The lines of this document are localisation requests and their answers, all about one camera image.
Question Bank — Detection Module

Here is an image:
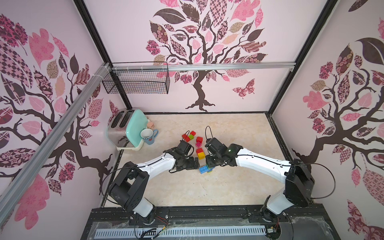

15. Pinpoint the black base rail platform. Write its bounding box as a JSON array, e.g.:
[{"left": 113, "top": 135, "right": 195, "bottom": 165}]
[{"left": 81, "top": 204, "right": 340, "bottom": 240}]

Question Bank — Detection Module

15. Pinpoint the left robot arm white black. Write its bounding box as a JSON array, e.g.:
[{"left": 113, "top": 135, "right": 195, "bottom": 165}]
[{"left": 106, "top": 141, "right": 200, "bottom": 224}]

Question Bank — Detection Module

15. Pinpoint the mint green toaster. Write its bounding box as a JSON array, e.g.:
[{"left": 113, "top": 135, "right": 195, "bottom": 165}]
[{"left": 107, "top": 109, "right": 149, "bottom": 151}]

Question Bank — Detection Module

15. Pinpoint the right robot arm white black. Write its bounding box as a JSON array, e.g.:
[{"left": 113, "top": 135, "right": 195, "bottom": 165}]
[{"left": 205, "top": 138, "right": 319, "bottom": 223}]

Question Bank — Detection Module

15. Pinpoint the white slotted cable duct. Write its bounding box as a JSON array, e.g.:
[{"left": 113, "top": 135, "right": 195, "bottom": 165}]
[{"left": 93, "top": 226, "right": 267, "bottom": 240}]

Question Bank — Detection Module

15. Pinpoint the black wire basket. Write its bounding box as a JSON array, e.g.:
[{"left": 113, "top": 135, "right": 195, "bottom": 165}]
[{"left": 102, "top": 61, "right": 171, "bottom": 94}]

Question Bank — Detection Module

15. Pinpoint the yellow lego brick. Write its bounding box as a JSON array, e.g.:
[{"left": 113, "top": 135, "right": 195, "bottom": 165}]
[{"left": 198, "top": 152, "right": 206, "bottom": 160}]

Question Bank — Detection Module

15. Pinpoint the red long lego brick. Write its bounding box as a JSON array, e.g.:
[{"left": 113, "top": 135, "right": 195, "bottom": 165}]
[{"left": 182, "top": 134, "right": 191, "bottom": 142}]

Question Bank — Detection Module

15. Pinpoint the blue floral mug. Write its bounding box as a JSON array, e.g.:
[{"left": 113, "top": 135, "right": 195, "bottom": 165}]
[{"left": 140, "top": 129, "right": 159, "bottom": 145}]

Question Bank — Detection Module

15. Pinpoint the aluminium frame rail back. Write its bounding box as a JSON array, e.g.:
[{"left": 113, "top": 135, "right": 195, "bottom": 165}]
[{"left": 112, "top": 62, "right": 296, "bottom": 72}]

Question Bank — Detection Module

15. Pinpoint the pink patterned small jar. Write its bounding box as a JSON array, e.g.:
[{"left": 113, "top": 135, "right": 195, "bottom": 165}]
[{"left": 147, "top": 121, "right": 155, "bottom": 130}]

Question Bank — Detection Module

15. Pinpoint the aluminium frame rail left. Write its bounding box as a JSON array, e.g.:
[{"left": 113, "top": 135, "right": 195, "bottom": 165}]
[{"left": 1, "top": 63, "right": 111, "bottom": 225}]

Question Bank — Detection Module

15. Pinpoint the aluminium frame rail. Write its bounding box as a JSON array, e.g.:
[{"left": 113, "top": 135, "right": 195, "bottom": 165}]
[
  {"left": 1, "top": 63, "right": 111, "bottom": 225},
  {"left": 112, "top": 62, "right": 296, "bottom": 72}
]

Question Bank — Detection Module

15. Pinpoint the blue long lego brick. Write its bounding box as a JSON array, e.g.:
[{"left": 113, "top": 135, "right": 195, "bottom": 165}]
[{"left": 199, "top": 166, "right": 212, "bottom": 174}]

